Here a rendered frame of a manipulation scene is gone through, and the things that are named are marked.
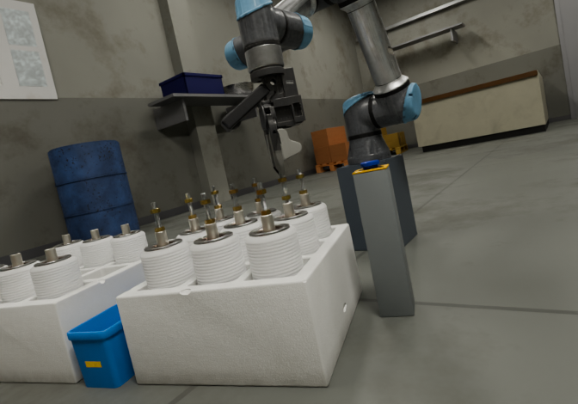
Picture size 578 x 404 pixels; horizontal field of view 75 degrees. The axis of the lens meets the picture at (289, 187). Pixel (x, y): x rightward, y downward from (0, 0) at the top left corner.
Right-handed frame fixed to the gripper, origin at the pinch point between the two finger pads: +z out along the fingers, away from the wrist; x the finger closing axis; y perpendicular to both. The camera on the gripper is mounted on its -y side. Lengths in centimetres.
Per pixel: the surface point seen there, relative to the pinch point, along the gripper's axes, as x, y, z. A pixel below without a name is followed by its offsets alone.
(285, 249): -14.6, -3.7, 13.1
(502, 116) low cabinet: 392, 383, 3
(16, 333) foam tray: 14, -62, 24
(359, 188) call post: -3.8, 15.4, 7.2
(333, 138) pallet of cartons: 526, 179, -17
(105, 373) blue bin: 1, -42, 32
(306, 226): -4.2, 2.8, 12.1
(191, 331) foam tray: -9.1, -22.6, 24.7
